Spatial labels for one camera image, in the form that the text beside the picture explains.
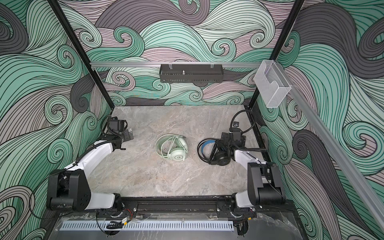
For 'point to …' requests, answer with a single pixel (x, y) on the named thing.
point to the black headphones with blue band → (210, 152)
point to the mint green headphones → (172, 147)
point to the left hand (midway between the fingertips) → (122, 133)
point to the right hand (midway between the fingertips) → (233, 134)
